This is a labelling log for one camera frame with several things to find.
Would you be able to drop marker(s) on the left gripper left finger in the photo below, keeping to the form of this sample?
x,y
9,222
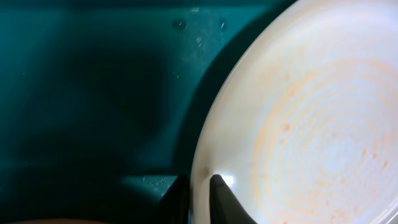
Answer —
x,y
174,206

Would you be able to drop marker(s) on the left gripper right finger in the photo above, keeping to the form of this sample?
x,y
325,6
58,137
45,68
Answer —
x,y
224,206

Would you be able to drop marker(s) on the white plate top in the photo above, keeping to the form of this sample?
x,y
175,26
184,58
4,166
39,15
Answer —
x,y
304,129

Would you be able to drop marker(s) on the teal plastic tray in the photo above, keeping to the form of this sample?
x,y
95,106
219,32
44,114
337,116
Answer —
x,y
102,102

